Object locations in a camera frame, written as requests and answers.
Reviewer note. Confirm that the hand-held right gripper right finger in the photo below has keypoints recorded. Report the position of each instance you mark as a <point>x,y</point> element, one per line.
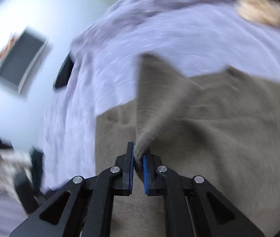
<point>145,175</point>

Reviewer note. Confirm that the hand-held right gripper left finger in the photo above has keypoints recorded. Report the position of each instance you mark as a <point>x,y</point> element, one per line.
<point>131,177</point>

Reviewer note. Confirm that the olive green towel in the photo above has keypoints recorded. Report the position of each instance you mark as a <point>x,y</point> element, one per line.
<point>216,128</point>

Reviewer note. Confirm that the dark teal cloth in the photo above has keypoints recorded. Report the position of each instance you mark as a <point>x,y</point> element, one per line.
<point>37,167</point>

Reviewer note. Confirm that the dark grey object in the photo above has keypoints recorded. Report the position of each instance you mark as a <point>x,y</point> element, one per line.
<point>26,192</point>

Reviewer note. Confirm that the patterned rug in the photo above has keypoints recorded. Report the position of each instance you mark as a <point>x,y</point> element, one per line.
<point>9,167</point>

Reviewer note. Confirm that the black flat object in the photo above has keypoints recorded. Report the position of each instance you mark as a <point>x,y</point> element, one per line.
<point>64,72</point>

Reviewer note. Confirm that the lavender fleece blanket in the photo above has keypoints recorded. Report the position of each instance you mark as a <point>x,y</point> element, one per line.
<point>130,42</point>

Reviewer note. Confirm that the orange patterned object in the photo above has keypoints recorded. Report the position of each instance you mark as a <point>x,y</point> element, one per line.
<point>7,47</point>

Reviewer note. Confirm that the beige fluffy object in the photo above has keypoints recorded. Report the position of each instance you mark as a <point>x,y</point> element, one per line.
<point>260,6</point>

